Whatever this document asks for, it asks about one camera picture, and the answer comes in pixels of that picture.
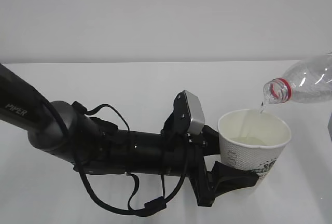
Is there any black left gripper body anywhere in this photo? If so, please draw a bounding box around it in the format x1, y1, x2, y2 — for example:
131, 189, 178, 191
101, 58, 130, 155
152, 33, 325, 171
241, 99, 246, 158
161, 133, 215, 206

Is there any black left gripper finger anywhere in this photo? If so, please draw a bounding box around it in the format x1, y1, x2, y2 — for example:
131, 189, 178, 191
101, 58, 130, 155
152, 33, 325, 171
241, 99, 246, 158
199, 125, 220, 157
211, 161, 259, 197

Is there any white paper cup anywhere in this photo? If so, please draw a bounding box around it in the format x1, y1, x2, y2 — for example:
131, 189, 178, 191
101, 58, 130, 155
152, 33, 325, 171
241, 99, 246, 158
217, 109, 292, 183

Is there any clear water bottle red label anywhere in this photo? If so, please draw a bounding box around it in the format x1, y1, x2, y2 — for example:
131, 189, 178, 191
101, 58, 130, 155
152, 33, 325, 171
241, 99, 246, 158
259, 53, 331, 113

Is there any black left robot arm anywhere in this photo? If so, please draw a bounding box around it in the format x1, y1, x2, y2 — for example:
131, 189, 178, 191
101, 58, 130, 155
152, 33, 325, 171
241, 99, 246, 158
1, 66, 258, 216

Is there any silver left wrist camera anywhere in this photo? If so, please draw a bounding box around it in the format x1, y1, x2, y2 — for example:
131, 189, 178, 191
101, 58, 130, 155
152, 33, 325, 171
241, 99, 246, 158
163, 90, 205, 135

